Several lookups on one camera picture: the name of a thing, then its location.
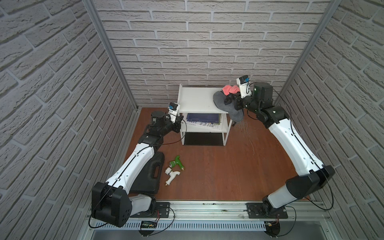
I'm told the pink and grey cloth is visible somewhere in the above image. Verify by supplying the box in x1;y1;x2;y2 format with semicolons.
213;85;244;123

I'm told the white two-tier bookshelf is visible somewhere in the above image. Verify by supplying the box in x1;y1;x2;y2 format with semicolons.
177;85;233;146

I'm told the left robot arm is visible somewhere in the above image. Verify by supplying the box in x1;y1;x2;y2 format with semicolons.
91;109;184;227

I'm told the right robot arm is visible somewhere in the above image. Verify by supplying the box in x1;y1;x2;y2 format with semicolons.
221;78;335;216

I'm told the green toy drill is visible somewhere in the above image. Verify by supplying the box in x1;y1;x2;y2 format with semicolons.
169;155;185;171

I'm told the dark blue book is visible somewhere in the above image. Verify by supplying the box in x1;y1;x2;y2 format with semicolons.
187;113;220;124

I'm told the white paper under book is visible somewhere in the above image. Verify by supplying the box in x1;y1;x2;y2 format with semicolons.
187;114;227;131

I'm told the white plastic faucet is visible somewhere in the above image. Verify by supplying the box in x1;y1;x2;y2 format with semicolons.
165;167;181;186

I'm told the black plastic tool case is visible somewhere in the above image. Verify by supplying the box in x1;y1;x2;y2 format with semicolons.
130;152;165;195

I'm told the small green circuit board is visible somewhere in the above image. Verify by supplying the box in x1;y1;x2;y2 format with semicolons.
140;221;158;230

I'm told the round black connector puck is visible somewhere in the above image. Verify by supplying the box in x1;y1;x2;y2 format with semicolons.
265;222;281;238

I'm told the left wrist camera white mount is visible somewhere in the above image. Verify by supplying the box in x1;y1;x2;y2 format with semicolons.
168;102;179;124

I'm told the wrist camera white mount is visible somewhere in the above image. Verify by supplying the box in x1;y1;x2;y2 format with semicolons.
236;75;252;99
168;102;179;124

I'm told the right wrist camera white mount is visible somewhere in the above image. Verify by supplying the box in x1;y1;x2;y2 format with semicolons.
236;75;252;99

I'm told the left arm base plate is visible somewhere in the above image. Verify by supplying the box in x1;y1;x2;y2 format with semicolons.
130;202;171;219

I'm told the aluminium front rail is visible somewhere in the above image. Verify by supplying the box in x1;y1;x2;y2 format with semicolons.
85;199;334;223

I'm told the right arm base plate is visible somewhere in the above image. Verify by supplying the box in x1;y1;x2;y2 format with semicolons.
246;203;288;219

